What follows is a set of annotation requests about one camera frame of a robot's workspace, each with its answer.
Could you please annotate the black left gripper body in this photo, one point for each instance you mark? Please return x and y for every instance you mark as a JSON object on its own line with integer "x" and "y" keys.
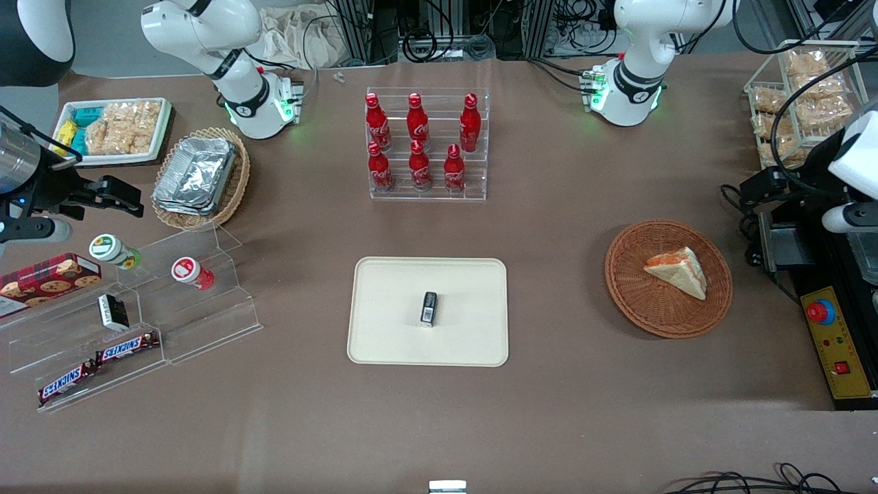
{"x": 813, "y": 167}

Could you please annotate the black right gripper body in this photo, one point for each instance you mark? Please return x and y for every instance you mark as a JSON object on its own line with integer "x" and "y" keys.
{"x": 49, "y": 190}

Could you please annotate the triangular sandwich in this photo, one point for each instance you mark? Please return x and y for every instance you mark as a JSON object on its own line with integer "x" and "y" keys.
{"x": 679, "y": 274}

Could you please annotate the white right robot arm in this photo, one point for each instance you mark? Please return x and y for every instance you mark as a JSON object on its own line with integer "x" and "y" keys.
{"x": 236, "y": 75}

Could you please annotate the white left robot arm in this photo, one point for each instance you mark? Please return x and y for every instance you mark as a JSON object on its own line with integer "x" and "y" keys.
{"x": 638, "y": 75}

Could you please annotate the white rectangular snack tray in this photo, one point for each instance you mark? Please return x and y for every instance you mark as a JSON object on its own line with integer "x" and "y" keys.
{"x": 113, "y": 159}

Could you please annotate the light wicker basket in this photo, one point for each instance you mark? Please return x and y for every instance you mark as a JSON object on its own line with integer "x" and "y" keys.
{"x": 233, "y": 195}

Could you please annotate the brown wicker basket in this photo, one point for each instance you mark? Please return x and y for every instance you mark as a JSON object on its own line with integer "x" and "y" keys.
{"x": 638, "y": 295}

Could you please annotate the cream plastic tray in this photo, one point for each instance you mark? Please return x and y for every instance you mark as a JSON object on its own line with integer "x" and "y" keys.
{"x": 391, "y": 322}

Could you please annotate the clear fried snack bag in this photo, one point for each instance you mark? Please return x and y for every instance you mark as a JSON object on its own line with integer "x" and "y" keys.
{"x": 789, "y": 152}
{"x": 806, "y": 62}
{"x": 768, "y": 100}
{"x": 765, "y": 125}
{"x": 823, "y": 113}
{"x": 820, "y": 86}

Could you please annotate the green lid drink bottle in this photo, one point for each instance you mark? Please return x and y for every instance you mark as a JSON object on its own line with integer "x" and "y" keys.
{"x": 110, "y": 250}

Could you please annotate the teal snack packet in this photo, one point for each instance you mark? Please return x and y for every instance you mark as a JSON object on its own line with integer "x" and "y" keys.
{"x": 88, "y": 115}
{"x": 79, "y": 143}

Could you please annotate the yellow snack packet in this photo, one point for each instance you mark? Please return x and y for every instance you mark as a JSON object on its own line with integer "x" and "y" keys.
{"x": 65, "y": 134}

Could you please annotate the clear rice cracker bag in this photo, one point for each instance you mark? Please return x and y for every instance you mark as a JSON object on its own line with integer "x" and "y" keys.
{"x": 99, "y": 137}
{"x": 137, "y": 120}

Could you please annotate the aluminium foil container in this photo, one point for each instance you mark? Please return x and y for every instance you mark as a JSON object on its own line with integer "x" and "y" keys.
{"x": 195, "y": 175}

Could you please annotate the red lid drink bottle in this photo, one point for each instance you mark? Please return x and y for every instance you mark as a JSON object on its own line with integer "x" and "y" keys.
{"x": 188, "y": 270}

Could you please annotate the red cookie box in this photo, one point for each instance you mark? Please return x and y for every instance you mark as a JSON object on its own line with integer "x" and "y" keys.
{"x": 41, "y": 281}

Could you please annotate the steel pan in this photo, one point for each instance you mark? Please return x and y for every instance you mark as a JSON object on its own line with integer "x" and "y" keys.
{"x": 865, "y": 257}

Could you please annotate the black and white small box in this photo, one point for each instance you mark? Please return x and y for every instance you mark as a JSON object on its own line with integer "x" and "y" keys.
{"x": 113, "y": 312}

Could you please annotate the red emergency stop button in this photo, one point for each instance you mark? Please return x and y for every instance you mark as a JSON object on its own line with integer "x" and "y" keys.
{"x": 820, "y": 312}

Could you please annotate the snickers chocolate bar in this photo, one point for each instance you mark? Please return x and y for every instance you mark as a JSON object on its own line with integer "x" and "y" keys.
{"x": 65, "y": 383}
{"x": 127, "y": 348}

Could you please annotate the clear acrylic stepped shelf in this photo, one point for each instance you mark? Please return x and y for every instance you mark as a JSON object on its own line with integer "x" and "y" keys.
{"x": 206, "y": 322}

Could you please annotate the black machine with yellow panel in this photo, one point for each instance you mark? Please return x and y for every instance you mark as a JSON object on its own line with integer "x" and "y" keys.
{"x": 837, "y": 357}

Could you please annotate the beige cloth bag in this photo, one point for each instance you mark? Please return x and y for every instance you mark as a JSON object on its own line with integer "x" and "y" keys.
{"x": 291, "y": 38}

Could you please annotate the red cola bottle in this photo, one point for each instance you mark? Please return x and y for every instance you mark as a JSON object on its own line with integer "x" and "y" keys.
{"x": 379, "y": 170}
{"x": 470, "y": 123}
{"x": 454, "y": 171}
{"x": 377, "y": 123}
{"x": 417, "y": 122}
{"x": 420, "y": 168}

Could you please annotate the clear acrylic bottle rack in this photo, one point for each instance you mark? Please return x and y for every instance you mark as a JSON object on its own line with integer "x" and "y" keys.
{"x": 473, "y": 175}

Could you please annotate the white object at table edge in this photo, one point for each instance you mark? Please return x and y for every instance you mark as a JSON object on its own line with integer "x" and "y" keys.
{"x": 447, "y": 487}

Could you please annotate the aluminium frame post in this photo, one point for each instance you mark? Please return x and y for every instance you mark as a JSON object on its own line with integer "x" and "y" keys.
{"x": 357, "y": 31}
{"x": 538, "y": 27}

